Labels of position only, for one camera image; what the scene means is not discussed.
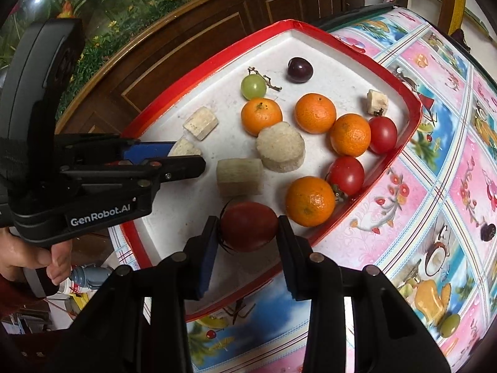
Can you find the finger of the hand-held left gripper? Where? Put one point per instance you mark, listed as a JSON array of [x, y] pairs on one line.
[[182, 166], [151, 149]]

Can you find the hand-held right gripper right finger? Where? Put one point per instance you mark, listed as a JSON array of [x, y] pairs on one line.
[[286, 256]]

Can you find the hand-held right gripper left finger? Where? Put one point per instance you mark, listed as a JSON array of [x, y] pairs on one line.
[[207, 256]]

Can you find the dark red cherry tomato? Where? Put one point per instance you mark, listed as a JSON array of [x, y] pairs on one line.
[[248, 225]]

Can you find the green grape with stem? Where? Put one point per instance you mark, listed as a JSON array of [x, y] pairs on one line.
[[252, 87]]

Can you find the orange tangerine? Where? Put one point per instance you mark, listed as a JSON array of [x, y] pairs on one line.
[[350, 134], [315, 112], [310, 201], [261, 116]]

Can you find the red-rimmed white tray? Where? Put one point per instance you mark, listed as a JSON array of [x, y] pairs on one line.
[[322, 58]]

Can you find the person's left hand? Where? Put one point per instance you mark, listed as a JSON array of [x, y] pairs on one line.
[[35, 258]]

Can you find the red cherry tomato with stem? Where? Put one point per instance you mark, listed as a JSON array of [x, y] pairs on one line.
[[346, 175]]

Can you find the grey bottle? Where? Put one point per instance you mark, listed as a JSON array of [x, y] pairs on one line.
[[87, 276]]

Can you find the wooden cabinet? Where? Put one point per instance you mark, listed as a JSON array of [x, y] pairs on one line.
[[233, 27]]

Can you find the large dark purple plum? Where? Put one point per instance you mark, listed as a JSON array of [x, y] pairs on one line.
[[299, 70]]

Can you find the small green olive fruit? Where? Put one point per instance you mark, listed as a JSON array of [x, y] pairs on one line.
[[450, 324]]

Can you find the fruit-printed tablecloth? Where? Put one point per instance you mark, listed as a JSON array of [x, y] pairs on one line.
[[446, 163]]

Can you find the small dark purple fruit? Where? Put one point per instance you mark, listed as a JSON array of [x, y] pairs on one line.
[[488, 232]]

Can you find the wooden shelf unit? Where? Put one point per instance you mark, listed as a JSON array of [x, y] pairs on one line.
[[452, 0]]

